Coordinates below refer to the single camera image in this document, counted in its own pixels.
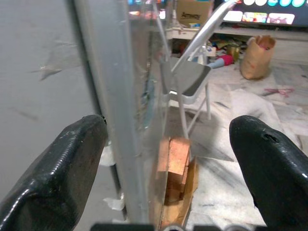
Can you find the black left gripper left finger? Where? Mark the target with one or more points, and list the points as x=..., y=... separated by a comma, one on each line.
x=55, y=180

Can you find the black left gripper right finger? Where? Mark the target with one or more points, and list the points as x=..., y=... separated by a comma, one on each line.
x=276, y=173

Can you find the grey mini fridge door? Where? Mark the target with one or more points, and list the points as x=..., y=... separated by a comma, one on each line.
x=113, y=84

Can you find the grey mini fridge body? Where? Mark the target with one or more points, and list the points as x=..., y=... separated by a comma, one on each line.
x=36, y=48

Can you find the red clay brick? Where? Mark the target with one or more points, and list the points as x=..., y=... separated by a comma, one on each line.
x=179, y=156
x=175, y=190

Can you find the brown paper bag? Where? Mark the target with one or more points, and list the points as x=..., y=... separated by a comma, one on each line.
x=256, y=62

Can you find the pink and blue bottle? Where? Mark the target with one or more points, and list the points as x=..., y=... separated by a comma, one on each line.
x=225, y=60

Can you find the grey metal folding chair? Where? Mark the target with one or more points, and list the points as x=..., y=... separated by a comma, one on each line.
x=192, y=77

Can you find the white television shelf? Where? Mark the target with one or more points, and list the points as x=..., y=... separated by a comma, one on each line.
x=288, y=45

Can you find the gold metal pot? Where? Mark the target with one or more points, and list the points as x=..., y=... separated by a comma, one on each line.
x=233, y=51

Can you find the flat screen television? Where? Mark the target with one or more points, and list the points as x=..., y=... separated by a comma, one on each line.
x=264, y=18

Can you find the brown printed cardboard box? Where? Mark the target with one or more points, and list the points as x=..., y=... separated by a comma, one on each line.
x=192, y=14

